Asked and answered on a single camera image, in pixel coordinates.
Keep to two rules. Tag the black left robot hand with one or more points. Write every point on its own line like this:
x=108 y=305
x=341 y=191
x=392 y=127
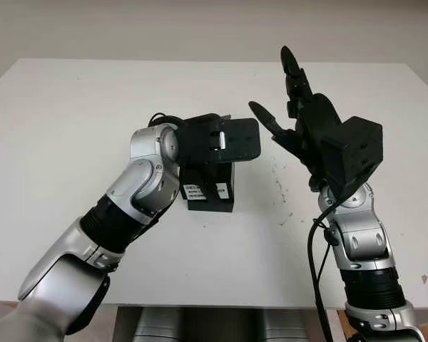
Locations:
x=194 y=142

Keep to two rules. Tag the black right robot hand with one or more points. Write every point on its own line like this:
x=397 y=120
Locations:
x=317 y=117

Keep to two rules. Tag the black RealSense box lid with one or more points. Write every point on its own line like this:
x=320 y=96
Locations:
x=190 y=176

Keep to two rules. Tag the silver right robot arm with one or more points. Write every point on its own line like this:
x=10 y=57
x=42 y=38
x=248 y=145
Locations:
x=364 y=242

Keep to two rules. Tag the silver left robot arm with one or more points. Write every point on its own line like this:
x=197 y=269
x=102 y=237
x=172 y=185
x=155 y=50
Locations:
x=92 y=256

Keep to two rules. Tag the grey left robot thigh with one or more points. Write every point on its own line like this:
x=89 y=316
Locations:
x=157 y=326

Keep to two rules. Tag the grey robot thigh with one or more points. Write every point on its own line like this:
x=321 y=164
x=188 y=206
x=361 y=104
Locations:
x=285 y=326
x=157 y=326

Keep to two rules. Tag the grey right robot thigh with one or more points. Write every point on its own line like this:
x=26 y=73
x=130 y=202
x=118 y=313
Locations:
x=285 y=326

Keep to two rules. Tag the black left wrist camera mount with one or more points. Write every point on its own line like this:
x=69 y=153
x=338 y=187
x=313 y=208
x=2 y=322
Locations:
x=242 y=139

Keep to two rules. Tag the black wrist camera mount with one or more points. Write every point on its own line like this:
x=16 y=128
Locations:
x=356 y=153
x=242 y=139

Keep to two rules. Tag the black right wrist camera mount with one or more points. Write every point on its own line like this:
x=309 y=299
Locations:
x=356 y=153

